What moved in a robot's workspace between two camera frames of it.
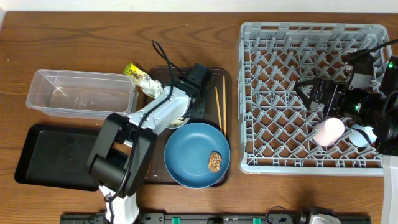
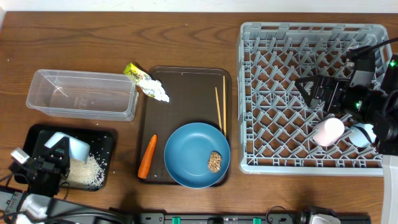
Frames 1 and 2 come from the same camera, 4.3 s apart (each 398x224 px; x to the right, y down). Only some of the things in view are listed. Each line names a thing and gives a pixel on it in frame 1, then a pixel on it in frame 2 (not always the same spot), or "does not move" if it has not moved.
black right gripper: (336, 89) does not move
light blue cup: (362, 136) does not move
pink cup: (328, 131) does not move
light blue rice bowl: (178, 122) to (78, 150)
